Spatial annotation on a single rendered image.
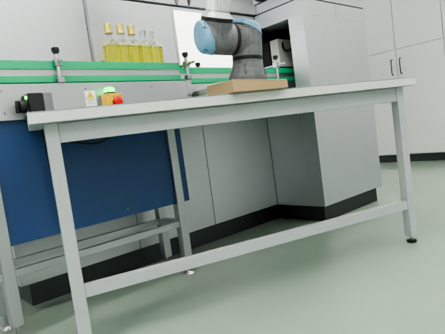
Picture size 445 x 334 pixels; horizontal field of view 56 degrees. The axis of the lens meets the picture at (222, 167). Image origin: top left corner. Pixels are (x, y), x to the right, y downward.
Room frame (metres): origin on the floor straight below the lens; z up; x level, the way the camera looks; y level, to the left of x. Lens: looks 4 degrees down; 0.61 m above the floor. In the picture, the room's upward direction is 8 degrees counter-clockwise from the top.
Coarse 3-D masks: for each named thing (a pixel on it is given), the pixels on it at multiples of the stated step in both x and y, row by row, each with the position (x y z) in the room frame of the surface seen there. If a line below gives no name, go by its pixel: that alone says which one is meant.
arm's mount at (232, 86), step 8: (232, 80) 1.45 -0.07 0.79; (240, 80) 1.47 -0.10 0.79; (248, 80) 1.48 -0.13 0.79; (256, 80) 1.49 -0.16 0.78; (264, 80) 1.51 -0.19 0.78; (272, 80) 1.52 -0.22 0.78; (280, 80) 1.53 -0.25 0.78; (208, 88) 1.64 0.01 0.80; (216, 88) 1.58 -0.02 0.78; (224, 88) 1.51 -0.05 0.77; (232, 88) 1.46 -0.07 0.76; (240, 88) 1.46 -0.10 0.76; (248, 88) 1.48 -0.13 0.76; (256, 88) 1.49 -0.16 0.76; (264, 88) 1.50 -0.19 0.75; (272, 88) 1.52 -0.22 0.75; (280, 88) 1.55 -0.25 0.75
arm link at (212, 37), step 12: (216, 0) 1.48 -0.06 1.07; (228, 0) 1.50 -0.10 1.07; (204, 12) 1.52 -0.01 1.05; (216, 12) 1.49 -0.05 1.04; (228, 12) 1.52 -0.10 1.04; (204, 24) 1.49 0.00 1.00; (216, 24) 1.49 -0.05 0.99; (228, 24) 1.51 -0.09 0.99; (204, 36) 1.49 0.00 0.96; (216, 36) 1.50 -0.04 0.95; (228, 36) 1.52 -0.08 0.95; (204, 48) 1.52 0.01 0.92; (216, 48) 1.52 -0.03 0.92; (228, 48) 1.54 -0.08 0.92
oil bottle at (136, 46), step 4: (132, 40) 1.94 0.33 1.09; (136, 40) 1.96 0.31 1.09; (132, 44) 1.93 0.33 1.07; (136, 44) 1.95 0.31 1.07; (140, 44) 1.96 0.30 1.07; (132, 48) 1.93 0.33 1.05; (136, 48) 1.94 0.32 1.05; (140, 48) 1.96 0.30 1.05; (132, 52) 1.93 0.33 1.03; (136, 52) 1.94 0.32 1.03; (140, 52) 1.96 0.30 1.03; (132, 56) 1.93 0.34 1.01; (136, 56) 1.94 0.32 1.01; (140, 56) 1.95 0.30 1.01; (136, 60) 1.94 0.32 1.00; (140, 60) 1.95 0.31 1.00
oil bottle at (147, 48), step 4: (144, 40) 1.99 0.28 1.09; (144, 44) 1.97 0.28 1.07; (148, 44) 1.99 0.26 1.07; (144, 48) 1.97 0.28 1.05; (148, 48) 1.98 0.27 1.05; (152, 48) 2.00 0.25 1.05; (144, 52) 1.97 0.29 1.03; (148, 52) 1.98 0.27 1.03; (152, 52) 2.00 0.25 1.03; (144, 56) 1.97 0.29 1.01; (148, 56) 1.98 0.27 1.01; (152, 56) 1.99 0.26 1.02; (144, 60) 1.97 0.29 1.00; (148, 60) 1.98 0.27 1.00; (152, 60) 1.99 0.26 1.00
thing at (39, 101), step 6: (24, 96) 1.44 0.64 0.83; (30, 96) 1.41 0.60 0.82; (36, 96) 1.43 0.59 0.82; (42, 96) 1.45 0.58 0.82; (48, 96) 1.45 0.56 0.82; (30, 102) 1.41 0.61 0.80; (36, 102) 1.43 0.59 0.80; (42, 102) 1.44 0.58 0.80; (48, 102) 1.45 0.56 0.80; (30, 108) 1.41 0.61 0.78; (36, 108) 1.42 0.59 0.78; (42, 108) 1.44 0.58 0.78; (48, 108) 1.45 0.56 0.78; (24, 114) 1.46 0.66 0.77
